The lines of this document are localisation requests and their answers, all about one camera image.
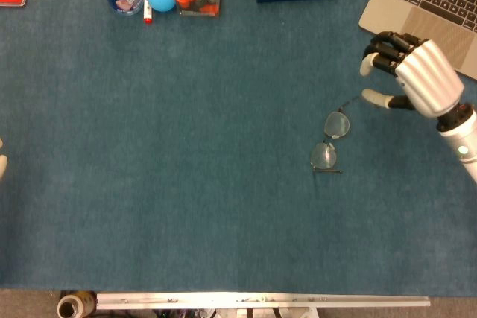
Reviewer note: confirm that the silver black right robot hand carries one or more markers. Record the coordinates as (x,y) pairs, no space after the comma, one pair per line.
(428,79)

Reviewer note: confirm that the thin-framed eyeglasses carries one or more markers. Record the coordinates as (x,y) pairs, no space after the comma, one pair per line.
(337,124)

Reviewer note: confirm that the grey open laptop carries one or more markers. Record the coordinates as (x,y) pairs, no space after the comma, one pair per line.
(432,31)

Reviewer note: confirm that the blue carpet table cloth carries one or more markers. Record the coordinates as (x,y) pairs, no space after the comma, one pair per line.
(186,146)

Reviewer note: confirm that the brown tape roll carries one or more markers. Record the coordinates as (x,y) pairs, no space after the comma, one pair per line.
(72,307)

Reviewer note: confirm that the aluminium rail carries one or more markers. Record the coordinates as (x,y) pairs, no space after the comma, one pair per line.
(261,300)

